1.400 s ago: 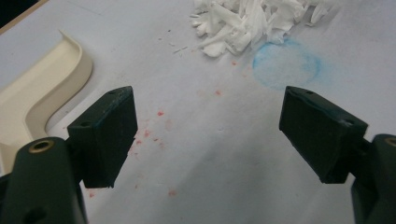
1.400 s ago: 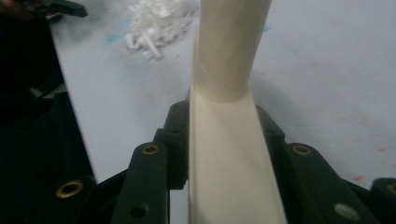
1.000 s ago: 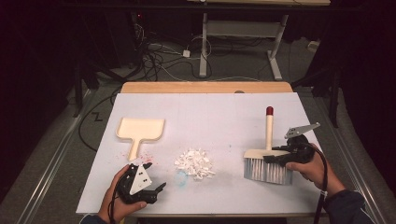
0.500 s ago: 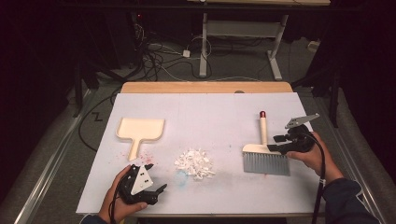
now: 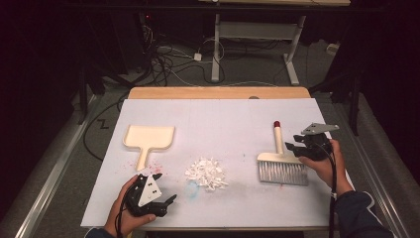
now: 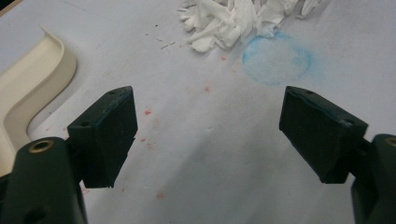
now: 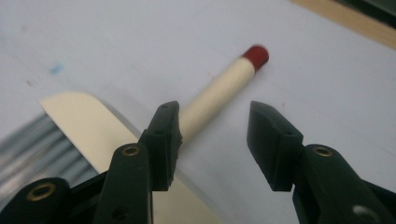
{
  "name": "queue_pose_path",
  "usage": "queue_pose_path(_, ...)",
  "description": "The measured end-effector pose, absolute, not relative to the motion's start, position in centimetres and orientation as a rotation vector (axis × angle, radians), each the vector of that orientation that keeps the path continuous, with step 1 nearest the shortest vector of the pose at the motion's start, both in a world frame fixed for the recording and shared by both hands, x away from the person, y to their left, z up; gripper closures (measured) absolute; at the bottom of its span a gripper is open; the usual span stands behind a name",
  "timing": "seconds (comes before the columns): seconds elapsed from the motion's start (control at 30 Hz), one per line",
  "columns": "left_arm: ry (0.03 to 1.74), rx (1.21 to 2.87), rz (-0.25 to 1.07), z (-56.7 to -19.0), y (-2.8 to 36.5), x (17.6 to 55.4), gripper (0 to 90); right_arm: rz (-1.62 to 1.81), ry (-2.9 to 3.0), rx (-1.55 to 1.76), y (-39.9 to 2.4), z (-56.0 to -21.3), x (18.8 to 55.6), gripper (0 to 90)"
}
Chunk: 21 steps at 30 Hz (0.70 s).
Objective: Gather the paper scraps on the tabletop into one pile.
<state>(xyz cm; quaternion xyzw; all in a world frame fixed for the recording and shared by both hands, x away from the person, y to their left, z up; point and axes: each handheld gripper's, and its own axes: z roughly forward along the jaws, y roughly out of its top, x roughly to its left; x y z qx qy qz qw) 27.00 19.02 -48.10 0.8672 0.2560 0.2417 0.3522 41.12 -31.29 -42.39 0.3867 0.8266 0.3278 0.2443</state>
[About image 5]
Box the small white box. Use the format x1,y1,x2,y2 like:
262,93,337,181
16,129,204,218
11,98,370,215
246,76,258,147
325,43,340,57

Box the wooden table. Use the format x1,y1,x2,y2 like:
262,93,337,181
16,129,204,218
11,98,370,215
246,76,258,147
127,86,331,232

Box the person's right hand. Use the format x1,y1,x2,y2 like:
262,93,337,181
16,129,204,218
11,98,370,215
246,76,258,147
298,139,355,196

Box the pile of white paper scraps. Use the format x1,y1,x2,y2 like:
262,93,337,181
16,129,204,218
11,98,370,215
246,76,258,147
183,157,230,192

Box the aluminium floor rail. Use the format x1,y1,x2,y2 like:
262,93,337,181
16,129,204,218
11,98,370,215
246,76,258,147
331,100,412,238
14,94,102,238

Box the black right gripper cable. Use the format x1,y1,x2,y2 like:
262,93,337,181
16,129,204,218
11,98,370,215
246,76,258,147
321,143,339,238

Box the black metal stand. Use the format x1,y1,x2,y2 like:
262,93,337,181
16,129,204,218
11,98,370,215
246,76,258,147
76,63,107,126
310,63,363,137

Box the white foam board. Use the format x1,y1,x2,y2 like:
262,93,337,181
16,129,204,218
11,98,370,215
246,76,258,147
80,98,356,229

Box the white metal desk frame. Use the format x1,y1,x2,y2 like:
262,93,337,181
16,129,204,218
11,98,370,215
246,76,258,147
197,0,352,86

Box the person's left hand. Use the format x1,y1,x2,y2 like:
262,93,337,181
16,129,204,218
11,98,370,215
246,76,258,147
104,174,157,237

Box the tangle of floor cables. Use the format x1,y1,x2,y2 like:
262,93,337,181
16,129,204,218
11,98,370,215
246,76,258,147
137,24,229,87

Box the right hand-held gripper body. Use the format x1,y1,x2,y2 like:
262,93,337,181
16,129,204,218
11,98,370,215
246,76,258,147
293,122,340,162

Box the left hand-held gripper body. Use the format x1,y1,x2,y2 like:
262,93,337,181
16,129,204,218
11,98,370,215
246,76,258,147
124,174,169,218

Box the cream hand brush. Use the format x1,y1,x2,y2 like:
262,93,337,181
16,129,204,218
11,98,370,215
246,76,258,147
257,120,310,186

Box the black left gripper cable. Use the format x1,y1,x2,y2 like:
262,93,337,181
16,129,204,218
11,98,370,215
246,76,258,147
113,182,135,238

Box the black floor cable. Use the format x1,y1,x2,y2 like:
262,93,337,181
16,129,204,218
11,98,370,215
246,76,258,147
82,94,129,163

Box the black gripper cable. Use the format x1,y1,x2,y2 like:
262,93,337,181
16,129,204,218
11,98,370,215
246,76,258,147
321,143,339,238
113,182,135,238

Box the cream plastic dustpan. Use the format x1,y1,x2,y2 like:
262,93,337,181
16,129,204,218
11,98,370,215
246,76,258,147
122,124,175,172

